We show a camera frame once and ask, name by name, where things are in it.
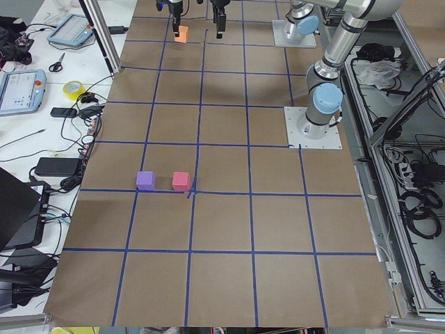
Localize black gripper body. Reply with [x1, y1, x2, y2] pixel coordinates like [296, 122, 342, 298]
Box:
[156, 0, 188, 16]
[210, 0, 230, 17]

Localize orange foam cube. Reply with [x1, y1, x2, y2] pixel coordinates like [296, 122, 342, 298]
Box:
[175, 25, 189, 43]

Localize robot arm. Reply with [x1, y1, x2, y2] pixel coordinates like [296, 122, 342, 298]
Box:
[290, 1, 403, 139]
[156, 1, 319, 40]

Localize far blue teach pendant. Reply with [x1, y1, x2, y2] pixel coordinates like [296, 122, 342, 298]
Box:
[47, 14, 93, 49]

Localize blue teach pendant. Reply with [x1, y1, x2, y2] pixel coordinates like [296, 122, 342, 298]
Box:
[1, 69, 47, 116]
[47, 14, 93, 49]

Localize yellow tape roll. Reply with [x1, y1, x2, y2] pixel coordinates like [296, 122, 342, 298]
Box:
[63, 80, 86, 101]

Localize black remote device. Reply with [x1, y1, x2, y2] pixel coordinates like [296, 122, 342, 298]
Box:
[50, 107, 77, 118]

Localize red foam cube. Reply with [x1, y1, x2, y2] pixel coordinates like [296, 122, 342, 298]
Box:
[172, 171, 191, 191]

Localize purple foam cube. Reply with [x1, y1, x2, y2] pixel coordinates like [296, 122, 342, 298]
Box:
[136, 170, 156, 191]

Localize white crumpled cloth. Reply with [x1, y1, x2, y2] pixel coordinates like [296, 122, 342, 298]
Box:
[357, 60, 401, 90]

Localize near blue teach pendant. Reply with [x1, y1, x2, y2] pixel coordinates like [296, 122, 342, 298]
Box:
[1, 69, 47, 116]

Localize black power adapter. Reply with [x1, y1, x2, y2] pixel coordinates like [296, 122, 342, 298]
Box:
[35, 157, 81, 177]

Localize black laptop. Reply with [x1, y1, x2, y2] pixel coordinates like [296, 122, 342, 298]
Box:
[1, 169, 49, 251]

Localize aluminium frame post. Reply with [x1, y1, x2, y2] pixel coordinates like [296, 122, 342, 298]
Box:
[79, 0, 121, 75]

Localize black handled scissors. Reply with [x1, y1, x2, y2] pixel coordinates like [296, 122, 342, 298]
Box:
[48, 53, 65, 73]

